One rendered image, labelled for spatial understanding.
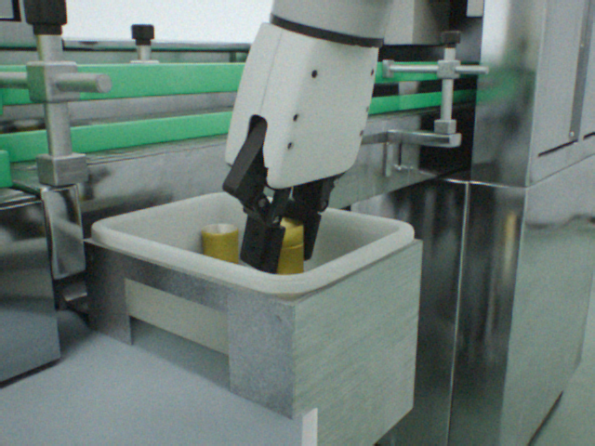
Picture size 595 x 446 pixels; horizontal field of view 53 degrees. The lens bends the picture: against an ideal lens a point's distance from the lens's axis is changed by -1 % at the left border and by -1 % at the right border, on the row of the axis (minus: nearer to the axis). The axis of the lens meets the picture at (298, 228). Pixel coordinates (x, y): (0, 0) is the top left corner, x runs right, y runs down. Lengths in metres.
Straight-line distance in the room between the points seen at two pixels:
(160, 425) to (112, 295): 0.14
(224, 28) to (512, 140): 0.54
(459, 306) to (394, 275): 0.79
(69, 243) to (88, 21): 0.39
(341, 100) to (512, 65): 0.75
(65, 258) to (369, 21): 0.27
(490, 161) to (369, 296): 0.74
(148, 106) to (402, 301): 0.33
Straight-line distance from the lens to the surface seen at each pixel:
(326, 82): 0.38
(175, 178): 0.64
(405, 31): 1.35
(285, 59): 0.37
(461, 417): 1.35
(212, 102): 0.70
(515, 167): 1.14
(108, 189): 0.59
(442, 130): 0.94
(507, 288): 1.19
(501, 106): 1.14
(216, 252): 0.56
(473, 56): 1.83
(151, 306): 0.47
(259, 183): 0.41
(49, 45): 0.44
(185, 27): 0.89
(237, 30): 0.97
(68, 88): 0.43
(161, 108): 0.65
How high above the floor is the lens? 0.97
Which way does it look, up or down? 16 degrees down
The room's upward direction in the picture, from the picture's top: straight up
